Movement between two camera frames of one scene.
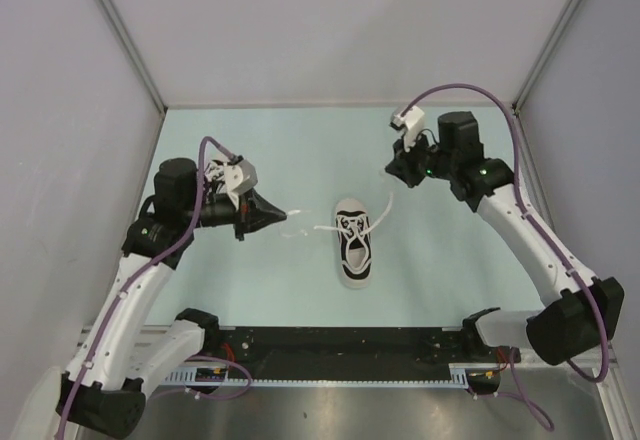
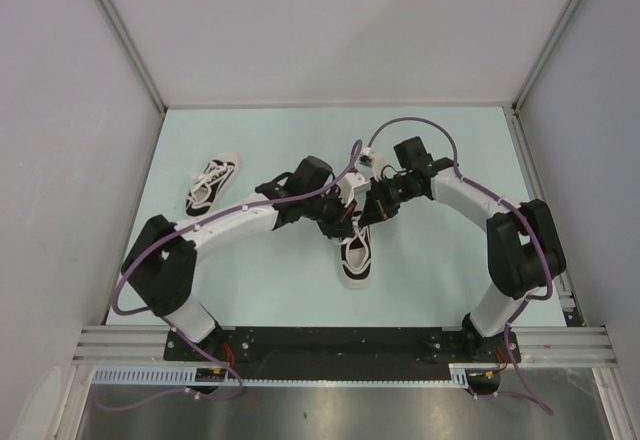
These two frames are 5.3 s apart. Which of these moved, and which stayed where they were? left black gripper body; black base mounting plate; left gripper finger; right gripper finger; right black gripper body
Moved: right black gripper body; left gripper finger; left black gripper body; right gripper finger
Stayed: black base mounting plate
